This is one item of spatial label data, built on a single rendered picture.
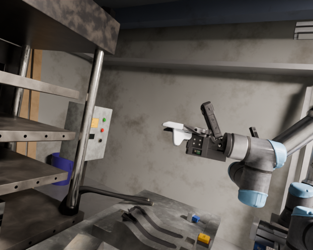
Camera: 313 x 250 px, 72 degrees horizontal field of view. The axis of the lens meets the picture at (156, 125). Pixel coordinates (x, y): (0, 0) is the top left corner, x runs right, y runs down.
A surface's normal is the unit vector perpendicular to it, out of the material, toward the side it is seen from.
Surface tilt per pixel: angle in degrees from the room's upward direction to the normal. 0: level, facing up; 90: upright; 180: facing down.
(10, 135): 90
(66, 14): 90
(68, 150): 90
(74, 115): 90
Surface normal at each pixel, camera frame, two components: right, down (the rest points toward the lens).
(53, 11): 0.90, 0.19
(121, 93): -0.51, -0.07
